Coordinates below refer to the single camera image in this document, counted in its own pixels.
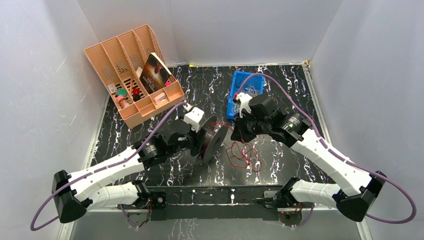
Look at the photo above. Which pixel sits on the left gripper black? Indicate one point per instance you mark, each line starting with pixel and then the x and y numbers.
pixel 195 139

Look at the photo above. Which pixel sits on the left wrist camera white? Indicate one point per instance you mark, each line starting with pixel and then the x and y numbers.
pixel 193 117

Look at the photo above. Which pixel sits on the brown book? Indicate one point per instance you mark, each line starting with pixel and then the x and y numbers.
pixel 155 74

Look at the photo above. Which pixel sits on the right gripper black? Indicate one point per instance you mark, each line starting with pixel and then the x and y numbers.
pixel 239 133

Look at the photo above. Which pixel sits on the orange file organizer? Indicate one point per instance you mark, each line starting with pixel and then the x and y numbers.
pixel 116 62

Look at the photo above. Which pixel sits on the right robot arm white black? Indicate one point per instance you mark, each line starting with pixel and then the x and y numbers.
pixel 354 190

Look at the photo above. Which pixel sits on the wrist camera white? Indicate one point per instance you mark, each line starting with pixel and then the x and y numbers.
pixel 193 117
pixel 243 99

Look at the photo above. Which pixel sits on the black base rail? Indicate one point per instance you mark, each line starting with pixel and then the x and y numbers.
pixel 217 202

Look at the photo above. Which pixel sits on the blue plastic bin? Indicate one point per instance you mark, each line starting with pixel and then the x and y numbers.
pixel 254 86

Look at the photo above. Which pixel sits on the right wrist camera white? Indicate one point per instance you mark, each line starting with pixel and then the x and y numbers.
pixel 243 99

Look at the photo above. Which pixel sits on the red black small item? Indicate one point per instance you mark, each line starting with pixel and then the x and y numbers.
pixel 136 94

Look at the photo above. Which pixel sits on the grey perforated cable spool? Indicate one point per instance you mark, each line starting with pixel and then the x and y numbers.
pixel 208 139

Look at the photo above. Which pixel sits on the green tape roll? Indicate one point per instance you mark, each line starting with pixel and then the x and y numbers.
pixel 121 92

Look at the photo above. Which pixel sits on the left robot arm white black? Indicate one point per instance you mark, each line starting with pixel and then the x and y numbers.
pixel 78 192

